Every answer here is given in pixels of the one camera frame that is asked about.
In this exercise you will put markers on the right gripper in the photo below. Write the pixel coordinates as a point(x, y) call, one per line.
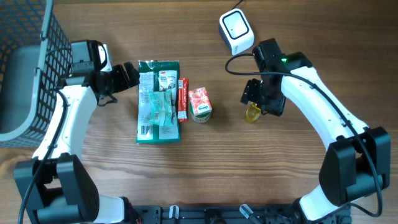
point(250, 94)

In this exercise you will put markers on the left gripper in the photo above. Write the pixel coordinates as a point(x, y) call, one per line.
point(122, 82)

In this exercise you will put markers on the yellow dish soap bottle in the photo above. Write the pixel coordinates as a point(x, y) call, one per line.
point(252, 113)

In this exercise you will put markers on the red patterned small carton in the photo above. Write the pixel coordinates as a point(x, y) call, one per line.
point(200, 101)

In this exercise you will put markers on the green lidded jar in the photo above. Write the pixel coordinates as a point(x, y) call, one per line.
point(201, 118)

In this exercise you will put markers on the green sponge package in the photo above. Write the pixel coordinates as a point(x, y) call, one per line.
point(157, 76)

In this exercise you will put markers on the red stick packet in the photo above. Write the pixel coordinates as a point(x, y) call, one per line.
point(182, 100)

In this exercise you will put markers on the teal wipes packet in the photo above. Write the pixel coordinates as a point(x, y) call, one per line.
point(161, 112)

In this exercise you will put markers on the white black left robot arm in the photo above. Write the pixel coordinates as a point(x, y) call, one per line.
point(54, 185)

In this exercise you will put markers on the white barcode scanner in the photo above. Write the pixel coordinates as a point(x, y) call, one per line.
point(235, 31)

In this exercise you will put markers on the dark grey mesh basket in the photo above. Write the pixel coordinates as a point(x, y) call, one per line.
point(35, 52)

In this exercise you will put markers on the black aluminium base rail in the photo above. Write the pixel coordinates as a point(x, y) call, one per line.
point(217, 214)

